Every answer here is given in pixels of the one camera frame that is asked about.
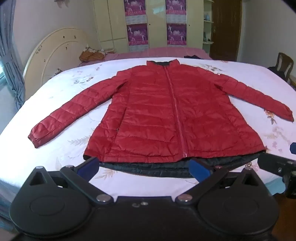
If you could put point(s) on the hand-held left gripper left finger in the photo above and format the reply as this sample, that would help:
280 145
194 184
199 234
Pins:
89 167

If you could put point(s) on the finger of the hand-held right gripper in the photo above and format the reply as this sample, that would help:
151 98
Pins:
272 163
293 148

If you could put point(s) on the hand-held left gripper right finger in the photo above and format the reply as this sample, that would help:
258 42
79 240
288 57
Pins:
198 168

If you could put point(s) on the red puffer jacket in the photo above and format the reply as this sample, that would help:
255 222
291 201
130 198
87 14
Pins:
150 109

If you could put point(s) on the floral white bed sheet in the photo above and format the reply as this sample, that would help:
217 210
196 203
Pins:
60 129

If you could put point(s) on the wooden chair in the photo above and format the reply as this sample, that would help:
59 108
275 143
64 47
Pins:
283 66

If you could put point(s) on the woven brown basket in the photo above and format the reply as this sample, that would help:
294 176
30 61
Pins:
91 56

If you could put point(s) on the dark cloth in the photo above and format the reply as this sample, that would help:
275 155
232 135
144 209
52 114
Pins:
193 57

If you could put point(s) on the cream rounded headboard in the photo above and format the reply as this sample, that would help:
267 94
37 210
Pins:
53 55

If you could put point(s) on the blue grey curtain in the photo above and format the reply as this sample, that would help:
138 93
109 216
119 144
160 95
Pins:
10 58

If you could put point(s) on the brown wooden door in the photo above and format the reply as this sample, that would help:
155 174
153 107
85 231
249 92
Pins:
225 30

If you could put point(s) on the cream wardrobe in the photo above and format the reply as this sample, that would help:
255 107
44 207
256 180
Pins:
157 27

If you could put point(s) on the cream wall shelf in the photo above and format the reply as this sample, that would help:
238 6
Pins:
207 30

